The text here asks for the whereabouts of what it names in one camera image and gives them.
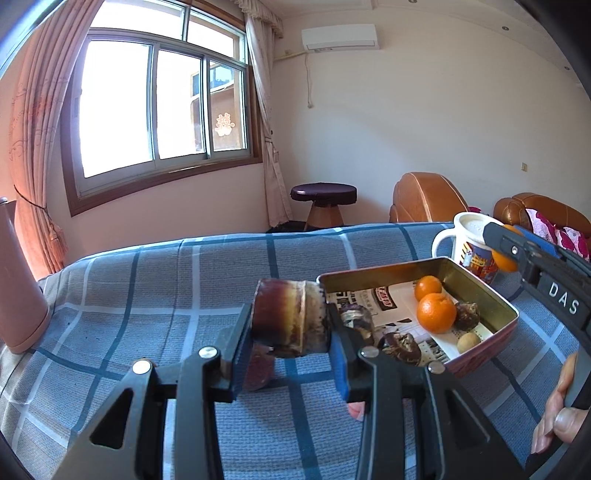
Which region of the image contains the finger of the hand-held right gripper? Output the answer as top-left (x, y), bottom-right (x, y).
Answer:
top-left (512, 224), bottom-right (567, 260)
top-left (482, 222), bottom-right (542, 283)

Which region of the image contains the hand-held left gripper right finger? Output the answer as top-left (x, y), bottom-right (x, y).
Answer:
top-left (325, 302), bottom-right (527, 480)

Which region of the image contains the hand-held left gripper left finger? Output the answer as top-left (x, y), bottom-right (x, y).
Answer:
top-left (53, 302), bottom-right (254, 480)

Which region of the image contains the small orange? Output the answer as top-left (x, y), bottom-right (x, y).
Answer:
top-left (492, 224), bottom-right (525, 273)
top-left (414, 275), bottom-right (443, 303)
top-left (416, 293), bottom-right (458, 334)

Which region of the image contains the small sugarcane piece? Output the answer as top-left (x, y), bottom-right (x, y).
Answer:
top-left (339, 305), bottom-right (376, 344)

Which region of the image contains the large sugarcane piece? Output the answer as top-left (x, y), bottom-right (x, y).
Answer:
top-left (252, 278), bottom-right (331, 358)

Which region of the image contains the dark water chestnut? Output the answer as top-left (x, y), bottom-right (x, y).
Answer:
top-left (455, 301), bottom-right (482, 330)
top-left (376, 332), bottom-right (422, 367)

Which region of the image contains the pink tin box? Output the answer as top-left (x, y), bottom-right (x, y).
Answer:
top-left (318, 257), bottom-right (519, 379)

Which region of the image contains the person's right hand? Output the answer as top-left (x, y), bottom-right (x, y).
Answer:
top-left (531, 353), bottom-right (581, 455)

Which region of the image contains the purple passion fruit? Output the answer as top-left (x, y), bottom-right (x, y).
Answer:
top-left (222, 344), bottom-right (278, 392)

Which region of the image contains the pink floral cloth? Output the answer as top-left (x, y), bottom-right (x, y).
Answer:
top-left (525, 209), bottom-right (591, 259)

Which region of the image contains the white printed mug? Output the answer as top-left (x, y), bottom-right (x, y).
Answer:
top-left (431, 212), bottom-right (502, 284)

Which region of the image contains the brown leather armchair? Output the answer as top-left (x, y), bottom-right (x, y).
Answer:
top-left (493, 192), bottom-right (591, 241)
top-left (389, 172), bottom-right (481, 224)

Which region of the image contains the printed paper liner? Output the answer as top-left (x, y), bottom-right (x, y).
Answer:
top-left (325, 281), bottom-right (492, 365)

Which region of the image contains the dark round stool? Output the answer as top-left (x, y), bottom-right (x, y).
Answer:
top-left (290, 183), bottom-right (358, 232)

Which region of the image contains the pink patterned curtain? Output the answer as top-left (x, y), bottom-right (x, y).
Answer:
top-left (0, 0), bottom-right (116, 278)
top-left (245, 14), bottom-right (294, 228)

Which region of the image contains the pink electric kettle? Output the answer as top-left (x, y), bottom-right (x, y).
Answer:
top-left (0, 198), bottom-right (52, 355)

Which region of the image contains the white air conditioner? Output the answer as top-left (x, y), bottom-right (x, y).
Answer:
top-left (301, 24), bottom-right (380, 51)

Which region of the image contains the sliding glass window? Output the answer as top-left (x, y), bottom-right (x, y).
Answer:
top-left (62, 0), bottom-right (264, 217)

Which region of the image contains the white wall cable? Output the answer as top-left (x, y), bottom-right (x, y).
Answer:
top-left (304, 51), bottom-right (317, 110)

